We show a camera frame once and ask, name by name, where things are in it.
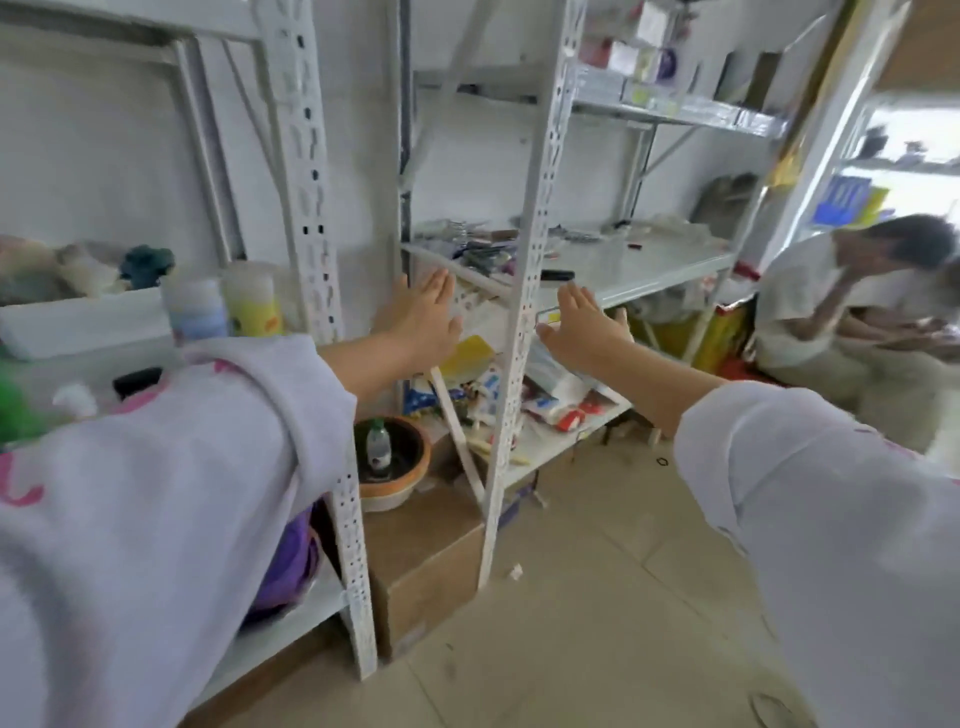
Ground white bottle with blue label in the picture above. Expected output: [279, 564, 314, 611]
[159, 266, 231, 347]

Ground purple plastic bag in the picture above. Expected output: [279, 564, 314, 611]
[246, 508, 324, 622]

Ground white flat box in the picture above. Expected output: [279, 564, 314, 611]
[0, 288, 178, 363]

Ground blue packets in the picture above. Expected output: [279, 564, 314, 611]
[813, 175, 873, 227]

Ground white round cap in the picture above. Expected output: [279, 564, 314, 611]
[51, 383, 101, 422]

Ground small black case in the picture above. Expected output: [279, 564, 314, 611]
[112, 366, 165, 403]

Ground yellow card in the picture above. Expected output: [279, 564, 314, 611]
[438, 334, 497, 384]

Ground person's right hand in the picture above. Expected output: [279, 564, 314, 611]
[535, 282, 636, 377]

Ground person's left forearm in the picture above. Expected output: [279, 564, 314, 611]
[0, 330, 412, 728]

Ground person's left hand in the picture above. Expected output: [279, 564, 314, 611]
[373, 267, 464, 366]

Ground yellow bin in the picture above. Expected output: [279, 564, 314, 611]
[628, 300, 753, 376]

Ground pile of small tools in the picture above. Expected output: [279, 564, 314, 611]
[414, 217, 603, 277]

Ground pile of pale plush toys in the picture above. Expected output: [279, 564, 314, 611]
[0, 234, 127, 306]

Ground pink box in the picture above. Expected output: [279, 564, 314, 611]
[580, 33, 639, 77]

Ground yellow plastic bottle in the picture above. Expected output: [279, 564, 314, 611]
[222, 261, 285, 339]

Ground brown cardboard box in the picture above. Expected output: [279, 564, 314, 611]
[360, 480, 488, 663]

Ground white slotted metal shelf rack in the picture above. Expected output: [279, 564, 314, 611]
[0, 0, 379, 710]
[390, 0, 789, 594]

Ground pile of assorted packets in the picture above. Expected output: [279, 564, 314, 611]
[403, 352, 625, 468]

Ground grey bag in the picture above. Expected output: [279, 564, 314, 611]
[689, 171, 761, 238]

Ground distant white shelf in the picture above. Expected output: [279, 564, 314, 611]
[795, 97, 960, 235]

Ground person's right forearm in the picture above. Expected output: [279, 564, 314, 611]
[592, 341, 960, 728]

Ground teal plush toy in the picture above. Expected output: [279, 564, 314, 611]
[119, 244, 177, 292]

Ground green plastic item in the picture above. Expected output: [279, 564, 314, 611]
[0, 358, 55, 448]

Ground small green capped bottle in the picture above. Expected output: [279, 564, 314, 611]
[365, 419, 394, 482]

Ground orange rimmed ceramic bowl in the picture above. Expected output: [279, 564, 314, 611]
[353, 415, 434, 514]

